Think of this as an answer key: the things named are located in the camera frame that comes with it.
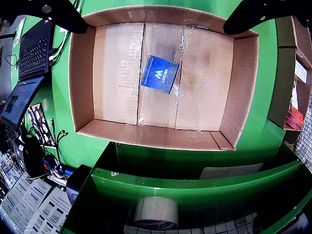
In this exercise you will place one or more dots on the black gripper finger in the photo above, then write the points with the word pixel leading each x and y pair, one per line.
pixel 63 17
pixel 256 14

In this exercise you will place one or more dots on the blue product box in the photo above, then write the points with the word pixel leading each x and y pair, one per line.
pixel 159 74

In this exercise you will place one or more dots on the white product box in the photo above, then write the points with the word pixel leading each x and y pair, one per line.
pixel 301 72

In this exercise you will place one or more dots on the large cardboard tray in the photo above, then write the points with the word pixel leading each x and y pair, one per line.
pixel 117 73

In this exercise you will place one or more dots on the black laptop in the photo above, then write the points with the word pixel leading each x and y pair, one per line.
pixel 34 53

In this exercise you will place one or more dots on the printed sheet with photos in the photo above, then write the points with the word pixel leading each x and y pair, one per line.
pixel 40 124

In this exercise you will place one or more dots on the black bag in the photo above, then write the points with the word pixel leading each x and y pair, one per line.
pixel 31 156

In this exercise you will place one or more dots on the grey paper sheet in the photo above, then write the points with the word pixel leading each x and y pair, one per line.
pixel 229 171

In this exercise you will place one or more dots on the black rounded device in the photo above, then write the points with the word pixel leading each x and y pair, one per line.
pixel 78 182

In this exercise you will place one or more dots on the white printed paper sheets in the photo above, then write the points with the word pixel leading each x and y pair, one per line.
pixel 31 204

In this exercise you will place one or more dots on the green metal shelf unit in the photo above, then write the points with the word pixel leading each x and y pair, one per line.
pixel 170 190

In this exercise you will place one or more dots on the beige tape roll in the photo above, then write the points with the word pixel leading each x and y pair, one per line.
pixel 156 209

